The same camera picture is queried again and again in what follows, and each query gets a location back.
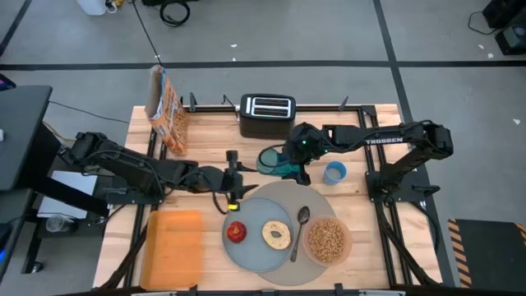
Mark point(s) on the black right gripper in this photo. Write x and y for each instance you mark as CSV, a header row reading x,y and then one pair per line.
x,y
306,144

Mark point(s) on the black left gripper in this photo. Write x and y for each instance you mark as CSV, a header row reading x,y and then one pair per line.
x,y
218,181

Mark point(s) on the dark metal spoon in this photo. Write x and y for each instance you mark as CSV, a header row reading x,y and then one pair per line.
x,y
303,214

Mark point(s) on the red apple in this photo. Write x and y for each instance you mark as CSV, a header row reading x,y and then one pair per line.
x,y
236,232

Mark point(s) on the bagel half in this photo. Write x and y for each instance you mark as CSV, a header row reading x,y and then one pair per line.
x,y
283,240

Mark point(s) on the orange Cheerios Protein cereal box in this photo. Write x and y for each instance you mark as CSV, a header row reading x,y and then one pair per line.
x,y
166,111

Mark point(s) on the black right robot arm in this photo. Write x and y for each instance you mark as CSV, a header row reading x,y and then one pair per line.
x,y
386,140

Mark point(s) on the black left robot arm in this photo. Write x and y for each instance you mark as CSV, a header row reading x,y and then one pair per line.
x,y
135,168

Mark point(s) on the round speckled placemat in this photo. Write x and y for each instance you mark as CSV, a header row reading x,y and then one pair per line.
x,y
312,197

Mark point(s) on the light blue cup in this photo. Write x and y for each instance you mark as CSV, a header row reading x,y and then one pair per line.
x,y
335,172

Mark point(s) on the black two-slot toaster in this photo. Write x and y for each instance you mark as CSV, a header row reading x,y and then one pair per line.
x,y
267,121

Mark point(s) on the toasted cereal rings heap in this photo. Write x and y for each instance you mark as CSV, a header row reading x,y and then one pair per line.
x,y
326,240

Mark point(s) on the round grey plate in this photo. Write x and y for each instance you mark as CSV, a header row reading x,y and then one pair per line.
x,y
252,255

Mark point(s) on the white bowl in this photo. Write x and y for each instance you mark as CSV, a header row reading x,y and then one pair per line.
x,y
307,251

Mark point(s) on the clear plastic cup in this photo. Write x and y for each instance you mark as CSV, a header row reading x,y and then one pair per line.
x,y
59,224

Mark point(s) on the black yellow hazard mat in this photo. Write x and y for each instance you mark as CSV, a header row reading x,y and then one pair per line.
x,y
489,251

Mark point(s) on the black side desk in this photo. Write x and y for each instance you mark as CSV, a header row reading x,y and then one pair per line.
x,y
22,131

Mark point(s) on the white bin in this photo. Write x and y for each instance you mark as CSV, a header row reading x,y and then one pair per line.
x,y
92,6

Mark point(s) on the black equipment box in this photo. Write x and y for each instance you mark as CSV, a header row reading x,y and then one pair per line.
x,y
509,24

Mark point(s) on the black metal table frame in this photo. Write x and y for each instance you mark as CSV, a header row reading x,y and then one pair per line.
x,y
324,109

